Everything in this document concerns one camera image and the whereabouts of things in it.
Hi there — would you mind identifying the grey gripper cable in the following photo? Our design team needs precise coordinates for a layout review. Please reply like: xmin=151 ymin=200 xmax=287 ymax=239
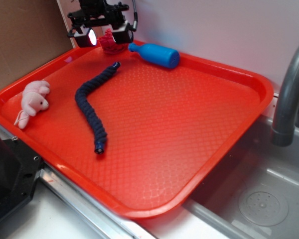
xmin=131 ymin=0 xmax=138 ymax=32

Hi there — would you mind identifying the pink plush pig toy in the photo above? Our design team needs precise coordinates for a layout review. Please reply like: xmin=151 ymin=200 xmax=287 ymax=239
xmin=14 ymin=80 xmax=50 ymax=129

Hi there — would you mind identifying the red plastic tray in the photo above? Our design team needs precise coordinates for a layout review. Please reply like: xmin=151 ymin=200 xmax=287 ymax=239
xmin=0 ymin=47 xmax=274 ymax=219

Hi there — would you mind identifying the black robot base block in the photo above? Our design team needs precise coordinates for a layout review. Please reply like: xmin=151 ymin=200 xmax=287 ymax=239
xmin=0 ymin=138 xmax=43 ymax=223

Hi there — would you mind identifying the grey sink faucet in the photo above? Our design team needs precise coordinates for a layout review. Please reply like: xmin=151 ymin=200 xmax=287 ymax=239
xmin=271 ymin=47 xmax=299 ymax=146

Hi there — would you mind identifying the dark blue braided rope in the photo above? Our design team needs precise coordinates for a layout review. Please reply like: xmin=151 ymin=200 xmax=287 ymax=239
xmin=74 ymin=61 xmax=122 ymax=155

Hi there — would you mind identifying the grey toy sink basin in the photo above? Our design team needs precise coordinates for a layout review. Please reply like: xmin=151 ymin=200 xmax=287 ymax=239
xmin=184 ymin=117 xmax=299 ymax=239

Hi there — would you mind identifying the blue plastic toy bottle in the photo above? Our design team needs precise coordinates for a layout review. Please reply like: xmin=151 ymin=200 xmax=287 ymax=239
xmin=128 ymin=43 xmax=180 ymax=69

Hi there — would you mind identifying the red paper ball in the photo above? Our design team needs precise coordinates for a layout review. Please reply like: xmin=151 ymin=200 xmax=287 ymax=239
xmin=99 ymin=28 xmax=127 ymax=54

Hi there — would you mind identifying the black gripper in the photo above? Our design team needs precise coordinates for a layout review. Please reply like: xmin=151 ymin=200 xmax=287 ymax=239
xmin=67 ymin=2 xmax=134 ymax=48

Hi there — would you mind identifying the silver metal rail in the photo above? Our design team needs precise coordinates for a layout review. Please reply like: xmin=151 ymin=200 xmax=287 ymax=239
xmin=0 ymin=117 xmax=150 ymax=239

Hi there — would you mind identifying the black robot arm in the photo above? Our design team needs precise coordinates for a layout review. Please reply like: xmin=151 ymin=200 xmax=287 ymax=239
xmin=67 ymin=0 xmax=138 ymax=48

